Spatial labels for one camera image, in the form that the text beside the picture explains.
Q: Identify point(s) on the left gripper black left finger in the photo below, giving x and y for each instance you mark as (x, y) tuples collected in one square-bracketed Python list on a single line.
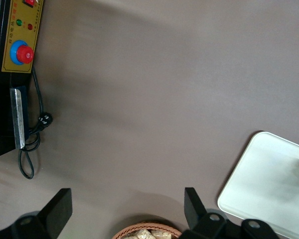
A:
[(54, 214)]

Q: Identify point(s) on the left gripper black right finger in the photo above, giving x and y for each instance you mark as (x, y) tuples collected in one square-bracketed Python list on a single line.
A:
[(204, 226)]

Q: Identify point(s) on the beige rectangular tray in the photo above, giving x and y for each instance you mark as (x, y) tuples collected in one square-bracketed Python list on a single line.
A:
[(261, 179)]

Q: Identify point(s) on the clear packet of crackers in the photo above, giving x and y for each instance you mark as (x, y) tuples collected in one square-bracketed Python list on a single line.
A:
[(162, 235), (140, 234)]

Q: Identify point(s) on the round brown wicker basket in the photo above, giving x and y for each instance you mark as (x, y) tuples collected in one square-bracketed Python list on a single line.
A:
[(119, 234)]

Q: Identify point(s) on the yellow emergency stop box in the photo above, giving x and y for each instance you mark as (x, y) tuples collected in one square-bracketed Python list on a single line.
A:
[(0, 99)]

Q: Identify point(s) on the brown table cover sheet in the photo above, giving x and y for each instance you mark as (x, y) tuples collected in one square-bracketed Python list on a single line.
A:
[(149, 99)]

